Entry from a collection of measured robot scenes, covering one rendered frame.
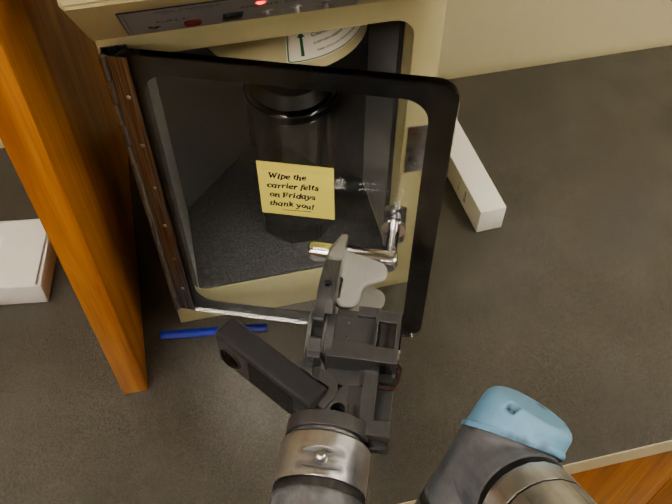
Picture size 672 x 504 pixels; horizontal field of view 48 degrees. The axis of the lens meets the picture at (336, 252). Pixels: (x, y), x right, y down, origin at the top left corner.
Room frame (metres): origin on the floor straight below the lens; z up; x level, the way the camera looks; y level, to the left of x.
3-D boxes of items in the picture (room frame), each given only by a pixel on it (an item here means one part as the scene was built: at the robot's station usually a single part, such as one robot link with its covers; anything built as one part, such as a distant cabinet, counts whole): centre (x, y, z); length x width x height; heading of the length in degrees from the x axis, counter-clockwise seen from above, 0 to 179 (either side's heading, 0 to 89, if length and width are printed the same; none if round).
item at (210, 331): (0.52, 0.16, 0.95); 0.14 x 0.01 x 0.01; 95
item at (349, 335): (0.32, -0.01, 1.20); 0.12 x 0.09 x 0.08; 172
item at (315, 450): (0.24, 0.01, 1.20); 0.08 x 0.05 x 0.08; 82
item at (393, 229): (0.47, -0.02, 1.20); 0.10 x 0.05 x 0.03; 82
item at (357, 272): (0.42, -0.02, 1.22); 0.09 x 0.06 x 0.03; 172
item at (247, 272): (0.51, 0.05, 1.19); 0.30 x 0.01 x 0.40; 82
